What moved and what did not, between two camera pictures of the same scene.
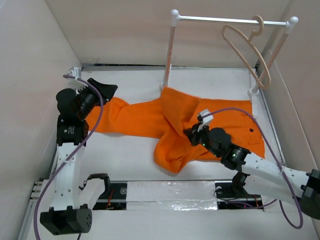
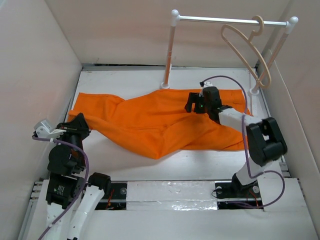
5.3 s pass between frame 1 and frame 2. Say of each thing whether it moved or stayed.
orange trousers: moved
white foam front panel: stayed
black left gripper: moved
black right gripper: moved
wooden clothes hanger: stayed
